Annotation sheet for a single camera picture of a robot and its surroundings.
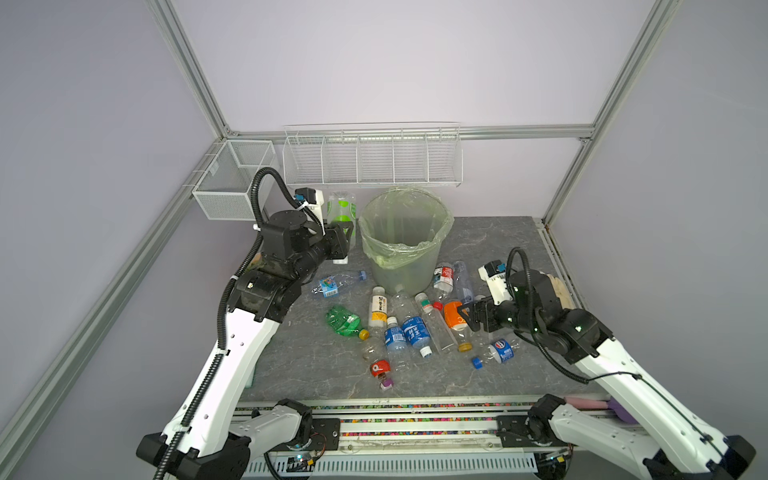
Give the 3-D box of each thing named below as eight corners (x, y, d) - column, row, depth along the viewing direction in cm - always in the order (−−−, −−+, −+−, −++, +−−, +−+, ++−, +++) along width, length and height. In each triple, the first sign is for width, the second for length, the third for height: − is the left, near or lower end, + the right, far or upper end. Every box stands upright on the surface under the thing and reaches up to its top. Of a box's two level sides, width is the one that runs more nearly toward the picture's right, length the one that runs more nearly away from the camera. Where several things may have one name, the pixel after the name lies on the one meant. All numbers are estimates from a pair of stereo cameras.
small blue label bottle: (390, 373, 83) (389, 368, 80) (381, 324, 93) (380, 318, 90) (412, 368, 84) (413, 363, 81) (401, 320, 94) (401, 314, 90)
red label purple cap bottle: (383, 393, 82) (383, 389, 78) (369, 369, 86) (368, 365, 82) (398, 382, 83) (398, 377, 80) (383, 359, 87) (383, 354, 84)
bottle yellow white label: (368, 337, 90) (367, 333, 87) (371, 290, 100) (370, 285, 98) (387, 337, 90) (386, 333, 87) (388, 290, 100) (387, 285, 98)
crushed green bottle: (323, 322, 95) (321, 317, 92) (338, 306, 98) (336, 301, 96) (360, 349, 89) (358, 344, 87) (374, 331, 93) (373, 326, 90)
